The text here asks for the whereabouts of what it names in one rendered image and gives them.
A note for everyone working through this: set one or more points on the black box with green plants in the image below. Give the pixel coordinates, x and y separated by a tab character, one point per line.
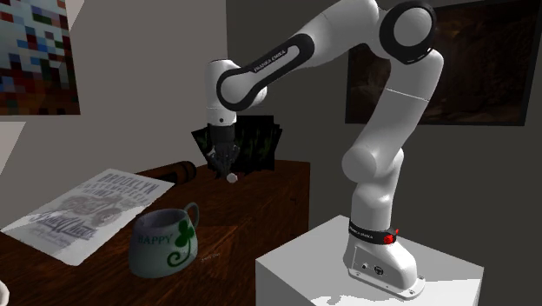
258	144

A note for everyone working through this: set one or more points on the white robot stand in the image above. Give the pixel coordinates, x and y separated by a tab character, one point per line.
305	267

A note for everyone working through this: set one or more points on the small white ball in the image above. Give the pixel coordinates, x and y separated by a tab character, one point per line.
231	178

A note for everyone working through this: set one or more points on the white rounded object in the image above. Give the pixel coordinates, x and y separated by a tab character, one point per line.
3	293

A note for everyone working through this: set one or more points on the dark brown wooden cylinder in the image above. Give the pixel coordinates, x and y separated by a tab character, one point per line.
180	170

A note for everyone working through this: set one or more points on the white printed poster sheet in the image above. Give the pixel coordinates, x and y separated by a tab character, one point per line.
89	212

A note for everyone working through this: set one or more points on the dark brown wooden table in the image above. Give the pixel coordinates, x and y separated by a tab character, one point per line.
254	212

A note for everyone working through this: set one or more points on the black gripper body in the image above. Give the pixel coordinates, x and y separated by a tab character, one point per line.
222	142

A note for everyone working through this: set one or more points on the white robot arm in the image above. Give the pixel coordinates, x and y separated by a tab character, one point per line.
381	127

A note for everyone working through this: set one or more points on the white mug with green clover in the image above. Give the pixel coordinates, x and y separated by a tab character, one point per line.
163	246

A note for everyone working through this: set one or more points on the dark framed wall picture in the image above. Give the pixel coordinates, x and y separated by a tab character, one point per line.
478	76

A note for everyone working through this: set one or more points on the colourful pixel wall picture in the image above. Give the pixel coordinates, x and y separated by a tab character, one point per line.
36	55

